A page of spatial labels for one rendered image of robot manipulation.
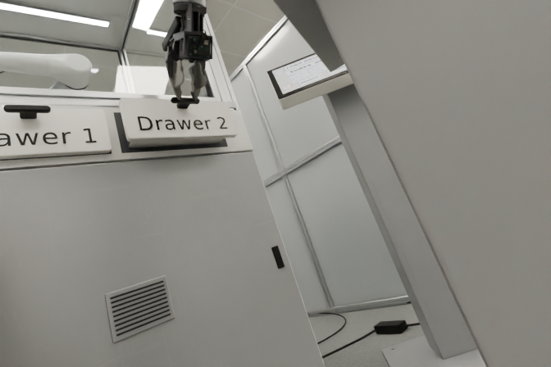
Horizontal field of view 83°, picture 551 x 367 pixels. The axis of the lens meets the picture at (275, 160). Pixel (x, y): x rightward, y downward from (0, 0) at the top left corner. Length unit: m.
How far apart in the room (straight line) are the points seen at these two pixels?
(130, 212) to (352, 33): 0.63
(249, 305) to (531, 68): 0.74
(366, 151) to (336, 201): 1.00
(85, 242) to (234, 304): 0.35
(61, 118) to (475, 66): 0.77
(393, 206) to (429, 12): 0.89
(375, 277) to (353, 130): 1.14
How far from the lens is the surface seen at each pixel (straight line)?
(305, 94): 1.11
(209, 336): 0.80
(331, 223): 2.15
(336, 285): 2.26
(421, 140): 0.25
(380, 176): 1.13
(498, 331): 0.26
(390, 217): 1.11
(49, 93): 0.89
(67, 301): 0.74
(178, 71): 0.80
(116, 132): 0.86
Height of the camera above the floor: 0.48
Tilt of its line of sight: 16 degrees up
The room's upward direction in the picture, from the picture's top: 20 degrees counter-clockwise
